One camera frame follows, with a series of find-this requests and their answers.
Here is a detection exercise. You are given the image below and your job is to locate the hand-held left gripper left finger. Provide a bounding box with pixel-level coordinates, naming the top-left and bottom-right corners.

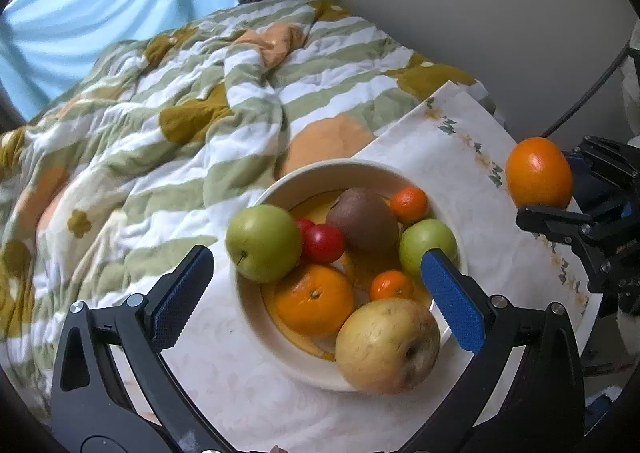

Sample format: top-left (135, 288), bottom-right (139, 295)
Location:
top-left (50, 244), bottom-right (236, 453)

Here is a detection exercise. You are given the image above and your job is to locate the striped green floral blanket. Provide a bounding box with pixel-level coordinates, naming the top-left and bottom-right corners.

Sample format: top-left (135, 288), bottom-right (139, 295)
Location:
top-left (0, 0), bottom-right (496, 384)

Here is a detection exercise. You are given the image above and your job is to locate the light blue window cloth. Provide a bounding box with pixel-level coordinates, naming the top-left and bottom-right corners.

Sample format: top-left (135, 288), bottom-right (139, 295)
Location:
top-left (0, 0), bottom-right (238, 121)

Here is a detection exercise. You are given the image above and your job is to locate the floral tablecloth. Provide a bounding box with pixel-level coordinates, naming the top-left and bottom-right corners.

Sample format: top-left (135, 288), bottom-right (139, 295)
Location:
top-left (117, 80), bottom-right (603, 453)

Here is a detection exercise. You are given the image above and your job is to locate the yellow apple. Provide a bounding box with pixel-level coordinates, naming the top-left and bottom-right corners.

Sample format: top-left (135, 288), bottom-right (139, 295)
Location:
top-left (335, 298), bottom-right (442, 395)

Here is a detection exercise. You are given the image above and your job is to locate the cream oval bowl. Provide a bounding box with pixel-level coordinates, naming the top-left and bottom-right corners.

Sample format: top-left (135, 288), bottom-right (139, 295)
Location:
top-left (235, 158), bottom-right (468, 393)

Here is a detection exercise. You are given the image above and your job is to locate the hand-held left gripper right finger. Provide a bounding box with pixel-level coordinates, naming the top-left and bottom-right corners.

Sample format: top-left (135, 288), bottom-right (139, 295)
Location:
top-left (400, 248), bottom-right (586, 453)

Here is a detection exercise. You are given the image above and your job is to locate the large smooth orange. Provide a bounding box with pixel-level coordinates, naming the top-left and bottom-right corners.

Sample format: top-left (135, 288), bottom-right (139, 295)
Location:
top-left (505, 136), bottom-right (574, 210)

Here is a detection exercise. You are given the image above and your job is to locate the brown kiwi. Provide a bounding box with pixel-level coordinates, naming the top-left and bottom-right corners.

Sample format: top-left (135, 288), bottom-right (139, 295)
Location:
top-left (326, 186), bottom-right (401, 255)

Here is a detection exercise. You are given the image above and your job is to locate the black cable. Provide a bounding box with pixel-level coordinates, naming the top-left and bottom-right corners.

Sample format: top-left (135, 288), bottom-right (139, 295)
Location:
top-left (542, 46), bottom-right (640, 139)

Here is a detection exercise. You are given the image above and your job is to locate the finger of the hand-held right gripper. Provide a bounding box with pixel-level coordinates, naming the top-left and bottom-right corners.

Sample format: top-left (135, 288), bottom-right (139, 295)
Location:
top-left (562, 134), bottom-right (640, 214)
top-left (516, 204), bottom-right (628, 296)

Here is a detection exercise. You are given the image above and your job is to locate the small mandarin orange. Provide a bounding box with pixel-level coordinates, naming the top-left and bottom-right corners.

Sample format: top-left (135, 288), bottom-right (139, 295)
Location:
top-left (369, 270), bottom-right (415, 301)

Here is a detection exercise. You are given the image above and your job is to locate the large green apple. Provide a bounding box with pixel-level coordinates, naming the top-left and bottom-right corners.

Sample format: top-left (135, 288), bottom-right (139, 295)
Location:
top-left (225, 204), bottom-right (303, 284)

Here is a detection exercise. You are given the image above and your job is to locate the small green apple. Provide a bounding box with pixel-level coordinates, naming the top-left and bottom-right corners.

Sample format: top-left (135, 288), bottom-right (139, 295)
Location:
top-left (398, 218), bottom-right (458, 279)

